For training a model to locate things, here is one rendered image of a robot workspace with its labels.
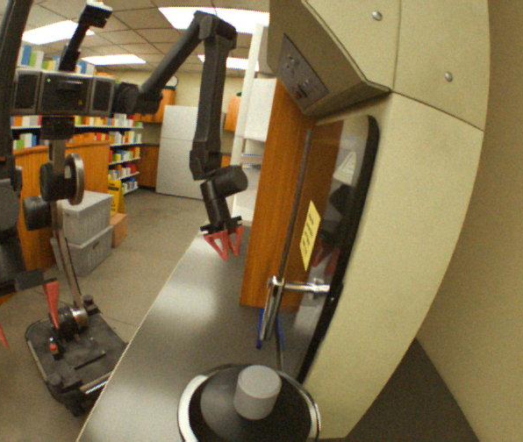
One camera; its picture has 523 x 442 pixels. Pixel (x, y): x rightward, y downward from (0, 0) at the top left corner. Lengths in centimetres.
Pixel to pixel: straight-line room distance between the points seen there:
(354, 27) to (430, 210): 17
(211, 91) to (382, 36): 52
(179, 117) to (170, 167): 98
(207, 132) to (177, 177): 474
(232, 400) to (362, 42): 29
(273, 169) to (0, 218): 50
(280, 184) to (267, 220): 9
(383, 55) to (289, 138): 38
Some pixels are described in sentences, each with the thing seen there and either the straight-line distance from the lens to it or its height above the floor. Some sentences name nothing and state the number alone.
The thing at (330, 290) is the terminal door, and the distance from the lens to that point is 26.
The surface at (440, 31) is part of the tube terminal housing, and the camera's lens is 28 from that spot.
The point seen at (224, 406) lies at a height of 118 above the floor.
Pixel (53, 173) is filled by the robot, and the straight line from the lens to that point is 102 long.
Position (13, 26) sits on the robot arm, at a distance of 51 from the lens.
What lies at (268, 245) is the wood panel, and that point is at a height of 111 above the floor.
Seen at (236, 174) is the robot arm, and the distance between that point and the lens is 63.
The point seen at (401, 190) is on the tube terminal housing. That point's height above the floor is 133.
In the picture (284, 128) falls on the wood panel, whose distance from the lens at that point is 57.
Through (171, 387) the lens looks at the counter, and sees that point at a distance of 50.
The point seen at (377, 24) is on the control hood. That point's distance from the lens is 25.
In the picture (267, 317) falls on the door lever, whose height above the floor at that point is 116.
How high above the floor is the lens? 135
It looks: 17 degrees down
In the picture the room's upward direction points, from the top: 10 degrees clockwise
